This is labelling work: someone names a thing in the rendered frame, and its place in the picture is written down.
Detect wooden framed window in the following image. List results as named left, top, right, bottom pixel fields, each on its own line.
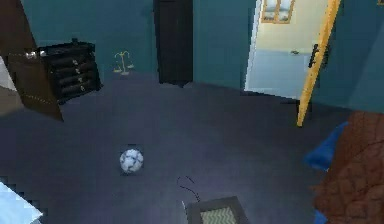
left=260, top=0, right=296, bottom=25

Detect tall black cabinet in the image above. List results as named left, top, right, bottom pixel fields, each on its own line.
left=152, top=0, right=195, bottom=88

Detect white and black ball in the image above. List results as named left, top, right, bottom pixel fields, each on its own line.
left=119, top=148, right=145, bottom=175

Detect golden balance scale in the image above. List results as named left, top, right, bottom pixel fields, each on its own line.
left=112, top=50, right=135, bottom=76

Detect black chest of drawers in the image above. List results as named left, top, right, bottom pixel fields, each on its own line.
left=34, top=37, right=103, bottom=106

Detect yellow room door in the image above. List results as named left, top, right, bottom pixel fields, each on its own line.
left=296, top=0, right=342, bottom=128

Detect blue bed sheet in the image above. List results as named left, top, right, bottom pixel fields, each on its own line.
left=302, top=121, right=350, bottom=224

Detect brown patterned blanket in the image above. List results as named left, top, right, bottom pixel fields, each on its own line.
left=309, top=111, right=384, bottom=224

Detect pale blue flat shape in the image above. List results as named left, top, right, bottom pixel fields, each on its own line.
left=0, top=181, right=44, bottom=224

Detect black door handle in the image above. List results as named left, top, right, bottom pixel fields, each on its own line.
left=308, top=43, right=320, bottom=69

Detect brown bed frame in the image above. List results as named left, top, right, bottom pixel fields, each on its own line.
left=0, top=0, right=65, bottom=122

